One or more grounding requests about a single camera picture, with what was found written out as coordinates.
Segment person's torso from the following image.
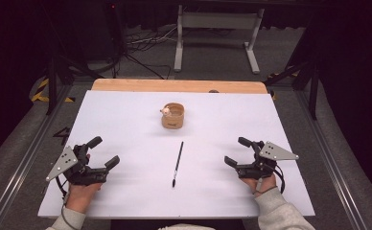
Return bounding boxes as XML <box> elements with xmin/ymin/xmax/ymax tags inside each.
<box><xmin>158</xmin><ymin>223</ymin><xmax>217</xmax><ymax>230</ymax></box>

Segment round wooden pen holder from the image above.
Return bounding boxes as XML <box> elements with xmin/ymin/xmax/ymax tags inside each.
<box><xmin>160</xmin><ymin>102</ymin><xmax>185</xmax><ymax>130</ymax></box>

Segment person's left hand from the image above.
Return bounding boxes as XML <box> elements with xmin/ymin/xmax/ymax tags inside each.
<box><xmin>64</xmin><ymin>182</ymin><xmax>104</xmax><ymax>215</ymax></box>

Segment white board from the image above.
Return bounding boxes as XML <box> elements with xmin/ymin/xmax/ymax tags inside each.
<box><xmin>37</xmin><ymin>90</ymin><xmax>316</xmax><ymax>219</ymax></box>

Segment yellow black floor tape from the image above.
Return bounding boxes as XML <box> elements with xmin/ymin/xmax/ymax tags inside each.
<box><xmin>267</xmin><ymin>65</ymin><xmax>301</xmax><ymax>80</ymax></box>
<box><xmin>30</xmin><ymin>78</ymin><xmax>77</xmax><ymax>104</ymax></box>

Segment person's right hand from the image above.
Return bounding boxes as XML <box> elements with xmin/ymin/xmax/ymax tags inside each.
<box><xmin>241</xmin><ymin>173</ymin><xmax>278</xmax><ymax>196</ymax></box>

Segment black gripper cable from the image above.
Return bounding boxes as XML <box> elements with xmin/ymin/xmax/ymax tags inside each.
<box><xmin>55</xmin><ymin>175</ymin><xmax>80</xmax><ymax>230</ymax></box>
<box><xmin>271</xmin><ymin>164</ymin><xmax>286</xmax><ymax>195</ymax></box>

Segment bundle of floor cables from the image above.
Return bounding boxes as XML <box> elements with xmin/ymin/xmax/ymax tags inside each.
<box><xmin>123</xmin><ymin>24</ymin><xmax>179</xmax><ymax>81</ymax></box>

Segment wooden table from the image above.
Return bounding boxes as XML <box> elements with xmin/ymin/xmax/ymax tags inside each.
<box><xmin>91</xmin><ymin>78</ymin><xmax>268</xmax><ymax>95</ymax></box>

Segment black pen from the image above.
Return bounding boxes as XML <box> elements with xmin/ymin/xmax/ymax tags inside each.
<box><xmin>172</xmin><ymin>141</ymin><xmax>185</xmax><ymax>189</ymax></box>

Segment black floor tape marks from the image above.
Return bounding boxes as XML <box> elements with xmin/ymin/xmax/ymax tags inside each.
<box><xmin>53</xmin><ymin>126</ymin><xmax>72</xmax><ymax>147</ymax></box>

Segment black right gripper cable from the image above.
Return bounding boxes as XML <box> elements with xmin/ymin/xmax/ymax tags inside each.
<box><xmin>271</xmin><ymin>164</ymin><xmax>286</xmax><ymax>195</ymax></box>

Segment aluminium floor rail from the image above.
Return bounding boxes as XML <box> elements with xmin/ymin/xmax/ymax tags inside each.
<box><xmin>293</xmin><ymin>90</ymin><xmax>371</xmax><ymax>230</ymax></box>
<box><xmin>0</xmin><ymin>84</ymin><xmax>74</xmax><ymax>230</ymax></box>

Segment white metal stand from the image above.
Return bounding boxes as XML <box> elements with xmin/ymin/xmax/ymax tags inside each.
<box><xmin>173</xmin><ymin>4</ymin><xmax>266</xmax><ymax>75</ymax></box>

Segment black metal stand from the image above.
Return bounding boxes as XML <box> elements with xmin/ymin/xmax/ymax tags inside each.
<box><xmin>264</xmin><ymin>57</ymin><xmax>320</xmax><ymax>121</ymax></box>

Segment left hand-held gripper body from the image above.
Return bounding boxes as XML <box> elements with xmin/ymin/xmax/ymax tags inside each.
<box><xmin>45</xmin><ymin>143</ymin><xmax>110</xmax><ymax>187</ymax></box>

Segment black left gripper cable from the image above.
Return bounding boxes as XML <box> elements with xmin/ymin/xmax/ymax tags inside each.
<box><xmin>55</xmin><ymin>175</ymin><xmax>80</xmax><ymax>230</ymax></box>

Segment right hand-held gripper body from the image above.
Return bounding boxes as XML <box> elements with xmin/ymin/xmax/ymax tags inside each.
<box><xmin>236</xmin><ymin>140</ymin><xmax>300</xmax><ymax>180</ymax></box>

